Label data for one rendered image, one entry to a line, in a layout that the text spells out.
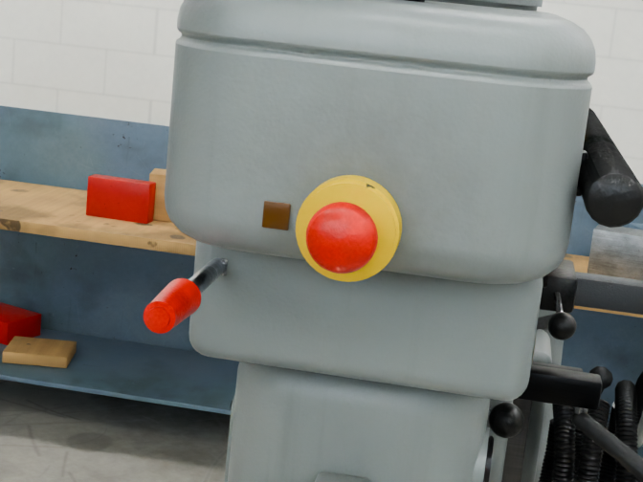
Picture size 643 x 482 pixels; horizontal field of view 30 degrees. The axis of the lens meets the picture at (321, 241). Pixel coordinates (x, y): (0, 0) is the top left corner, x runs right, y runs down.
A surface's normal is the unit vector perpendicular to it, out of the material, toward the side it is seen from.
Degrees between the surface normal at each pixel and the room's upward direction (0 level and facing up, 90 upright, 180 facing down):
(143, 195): 90
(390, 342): 90
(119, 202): 90
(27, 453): 0
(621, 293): 90
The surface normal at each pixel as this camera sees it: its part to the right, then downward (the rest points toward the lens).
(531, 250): 0.50, 0.23
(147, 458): 0.10, -0.97
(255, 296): -0.16, 0.19
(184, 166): -0.75, 0.07
